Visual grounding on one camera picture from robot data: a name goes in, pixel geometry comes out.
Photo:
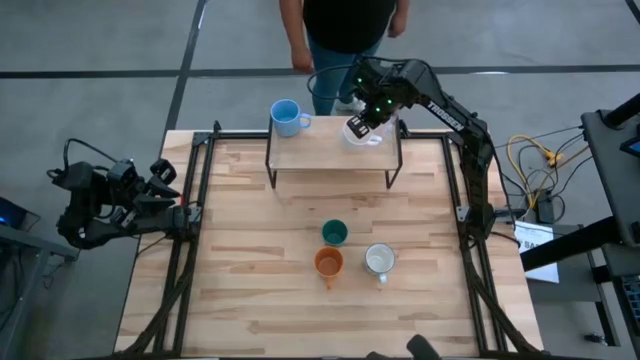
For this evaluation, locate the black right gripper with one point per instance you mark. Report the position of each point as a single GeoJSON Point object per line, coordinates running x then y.
{"type": "Point", "coordinates": [385, 85]}

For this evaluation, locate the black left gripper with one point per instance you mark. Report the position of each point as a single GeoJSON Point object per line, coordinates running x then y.
{"type": "Point", "coordinates": [127, 202]}

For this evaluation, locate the white ribbed mug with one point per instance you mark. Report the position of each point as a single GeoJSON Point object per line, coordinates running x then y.
{"type": "Point", "coordinates": [351, 141]}

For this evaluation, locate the light blue mug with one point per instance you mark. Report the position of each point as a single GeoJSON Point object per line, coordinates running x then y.
{"type": "Point", "coordinates": [285, 122]}

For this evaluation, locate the green plastic cup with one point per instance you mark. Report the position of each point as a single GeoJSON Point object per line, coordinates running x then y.
{"type": "Point", "coordinates": [335, 232]}

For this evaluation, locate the navy white floral mug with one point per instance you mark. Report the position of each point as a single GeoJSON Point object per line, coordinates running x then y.
{"type": "Point", "coordinates": [379, 260]}

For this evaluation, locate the orange mug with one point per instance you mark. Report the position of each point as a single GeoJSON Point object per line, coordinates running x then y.
{"type": "Point", "coordinates": [328, 264]}

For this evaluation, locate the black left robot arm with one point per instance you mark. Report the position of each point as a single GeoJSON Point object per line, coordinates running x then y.
{"type": "Point", "coordinates": [85, 210]}

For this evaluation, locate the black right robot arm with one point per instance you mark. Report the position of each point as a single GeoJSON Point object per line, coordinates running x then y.
{"type": "Point", "coordinates": [450, 115]}

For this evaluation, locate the wooden shelf with black legs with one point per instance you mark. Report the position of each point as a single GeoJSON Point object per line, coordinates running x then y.
{"type": "Point", "coordinates": [320, 150]}

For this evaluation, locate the person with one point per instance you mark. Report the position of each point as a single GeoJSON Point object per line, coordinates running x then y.
{"type": "Point", "coordinates": [345, 25]}

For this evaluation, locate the grey side table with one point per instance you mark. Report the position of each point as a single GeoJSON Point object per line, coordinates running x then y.
{"type": "Point", "coordinates": [30, 245]}

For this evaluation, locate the blue-lit laptop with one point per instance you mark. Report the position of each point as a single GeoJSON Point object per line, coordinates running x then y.
{"type": "Point", "coordinates": [10, 215]}

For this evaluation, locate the black power brick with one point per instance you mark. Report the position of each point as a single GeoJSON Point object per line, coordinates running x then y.
{"type": "Point", "coordinates": [550, 210]}

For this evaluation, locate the white paper sheet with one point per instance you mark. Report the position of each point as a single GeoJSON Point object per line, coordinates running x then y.
{"type": "Point", "coordinates": [537, 250]}

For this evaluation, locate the black equipment cart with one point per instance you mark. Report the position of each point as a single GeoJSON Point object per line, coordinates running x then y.
{"type": "Point", "coordinates": [610, 165]}

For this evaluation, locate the tablet with blue screen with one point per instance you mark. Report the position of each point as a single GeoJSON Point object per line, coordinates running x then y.
{"type": "Point", "coordinates": [632, 146]}

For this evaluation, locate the small black floor object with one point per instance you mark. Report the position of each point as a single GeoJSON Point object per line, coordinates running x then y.
{"type": "Point", "coordinates": [595, 339]}

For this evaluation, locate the black keyboard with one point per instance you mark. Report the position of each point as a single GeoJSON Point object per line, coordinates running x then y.
{"type": "Point", "coordinates": [632, 300]}

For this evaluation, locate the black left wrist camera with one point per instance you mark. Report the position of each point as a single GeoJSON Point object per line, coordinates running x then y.
{"type": "Point", "coordinates": [122, 171]}

